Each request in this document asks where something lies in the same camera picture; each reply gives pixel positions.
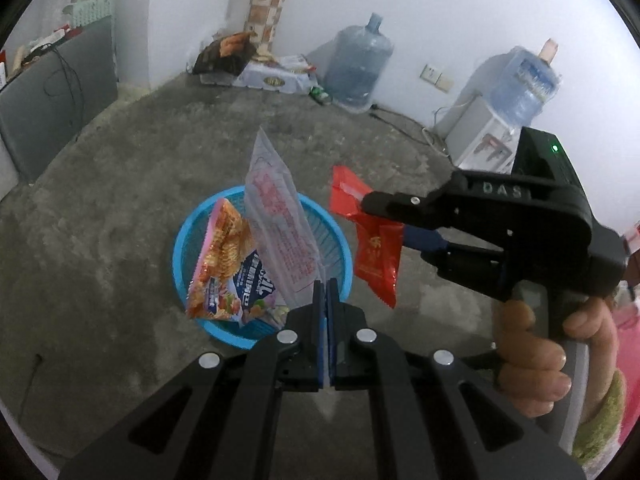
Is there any red snack wrapper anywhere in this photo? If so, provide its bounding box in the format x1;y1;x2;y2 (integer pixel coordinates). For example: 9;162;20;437
330;166;404;309

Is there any clear printed plastic bag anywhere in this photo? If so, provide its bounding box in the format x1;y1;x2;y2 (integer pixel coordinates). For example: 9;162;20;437
244;130;326;310

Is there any orange instant noodle bag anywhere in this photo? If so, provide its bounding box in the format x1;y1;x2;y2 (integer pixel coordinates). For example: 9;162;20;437
186;198;288;328

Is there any green right sleeve forearm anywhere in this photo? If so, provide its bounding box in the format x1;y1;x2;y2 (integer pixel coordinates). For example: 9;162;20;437
572;370;626;479

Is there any blue plastic trash basket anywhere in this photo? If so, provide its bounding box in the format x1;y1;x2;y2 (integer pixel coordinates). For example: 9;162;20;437
171;186;354;350

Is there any right hand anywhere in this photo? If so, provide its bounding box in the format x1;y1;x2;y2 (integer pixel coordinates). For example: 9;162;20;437
494;297;618;422

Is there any white water dispenser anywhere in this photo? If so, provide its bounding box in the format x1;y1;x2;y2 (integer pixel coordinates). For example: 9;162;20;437
445;96;520;174

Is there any blue jug on dispenser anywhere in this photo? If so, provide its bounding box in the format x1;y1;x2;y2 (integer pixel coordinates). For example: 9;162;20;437
489;38;560;127

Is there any white cardboard box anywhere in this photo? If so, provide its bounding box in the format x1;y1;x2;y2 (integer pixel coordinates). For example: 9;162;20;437
232;62;318;94

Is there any blue water jug on floor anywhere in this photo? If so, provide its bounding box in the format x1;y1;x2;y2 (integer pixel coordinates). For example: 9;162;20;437
322;13;394;113

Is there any black snack bag on floor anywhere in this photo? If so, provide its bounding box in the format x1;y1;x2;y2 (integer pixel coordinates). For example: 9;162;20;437
192;32;256;76

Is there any dark grey cabinet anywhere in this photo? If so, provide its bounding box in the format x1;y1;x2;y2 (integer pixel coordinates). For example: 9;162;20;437
1;18;118;182

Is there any green storage basket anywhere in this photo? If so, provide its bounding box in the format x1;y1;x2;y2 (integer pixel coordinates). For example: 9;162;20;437
68;0;115;29

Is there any wall socket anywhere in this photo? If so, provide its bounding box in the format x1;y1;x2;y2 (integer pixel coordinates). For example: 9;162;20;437
420;64;454;93

